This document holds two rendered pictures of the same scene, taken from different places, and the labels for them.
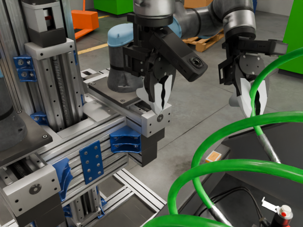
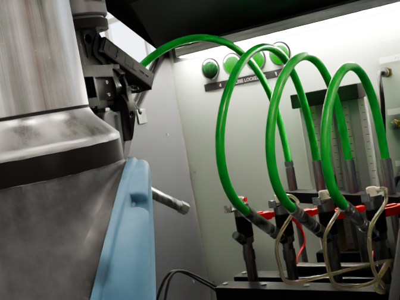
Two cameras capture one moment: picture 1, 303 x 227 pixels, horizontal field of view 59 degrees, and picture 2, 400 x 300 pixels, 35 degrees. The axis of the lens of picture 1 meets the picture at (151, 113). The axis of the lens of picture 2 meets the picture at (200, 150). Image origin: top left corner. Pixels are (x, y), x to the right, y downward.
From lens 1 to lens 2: 0.98 m
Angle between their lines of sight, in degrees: 90
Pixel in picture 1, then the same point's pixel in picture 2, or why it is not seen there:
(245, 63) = not seen: hidden behind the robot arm
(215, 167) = (283, 81)
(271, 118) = (243, 61)
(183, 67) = (144, 71)
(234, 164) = (287, 69)
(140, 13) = (99, 9)
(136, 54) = (102, 70)
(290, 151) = not seen: hidden behind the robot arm
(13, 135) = not seen: outside the picture
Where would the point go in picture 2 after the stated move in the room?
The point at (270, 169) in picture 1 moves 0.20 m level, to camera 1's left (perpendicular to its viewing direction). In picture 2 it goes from (297, 58) to (331, 41)
